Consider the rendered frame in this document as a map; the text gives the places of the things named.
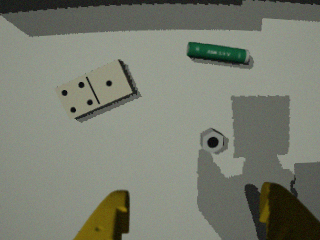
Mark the grey hex nut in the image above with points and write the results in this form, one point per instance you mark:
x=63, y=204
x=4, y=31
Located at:
x=211, y=140

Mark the green battery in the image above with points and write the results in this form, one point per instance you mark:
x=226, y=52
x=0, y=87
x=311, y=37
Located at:
x=217, y=52

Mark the beige domino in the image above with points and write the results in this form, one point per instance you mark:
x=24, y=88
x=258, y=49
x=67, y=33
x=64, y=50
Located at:
x=94, y=89

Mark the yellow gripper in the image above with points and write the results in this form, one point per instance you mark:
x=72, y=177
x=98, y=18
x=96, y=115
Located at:
x=285, y=216

